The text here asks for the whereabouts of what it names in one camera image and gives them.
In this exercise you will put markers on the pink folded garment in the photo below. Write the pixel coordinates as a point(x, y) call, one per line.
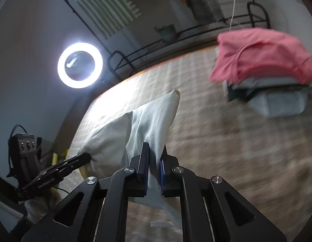
point(259, 53)

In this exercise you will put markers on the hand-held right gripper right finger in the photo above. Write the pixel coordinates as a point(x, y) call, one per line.
point(163, 176)

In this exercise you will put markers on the grey folded garment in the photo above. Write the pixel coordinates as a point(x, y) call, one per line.
point(282, 103)

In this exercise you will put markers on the small potted plant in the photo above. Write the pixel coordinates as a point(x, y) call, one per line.
point(168, 31)

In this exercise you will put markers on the yellow box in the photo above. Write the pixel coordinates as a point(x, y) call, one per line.
point(55, 157)

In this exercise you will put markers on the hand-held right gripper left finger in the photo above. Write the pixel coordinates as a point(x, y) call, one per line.
point(143, 166)

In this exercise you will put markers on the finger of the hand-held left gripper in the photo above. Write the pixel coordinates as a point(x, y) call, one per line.
point(75, 160)

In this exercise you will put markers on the white camisole top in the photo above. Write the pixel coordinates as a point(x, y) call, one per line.
point(151, 121)

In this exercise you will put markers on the black metal clothes rack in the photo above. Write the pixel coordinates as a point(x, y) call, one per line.
point(265, 15)

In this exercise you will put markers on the black folded garment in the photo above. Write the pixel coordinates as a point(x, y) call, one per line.
point(235, 93)

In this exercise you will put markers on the green striped hanging rug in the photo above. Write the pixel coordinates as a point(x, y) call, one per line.
point(105, 10)

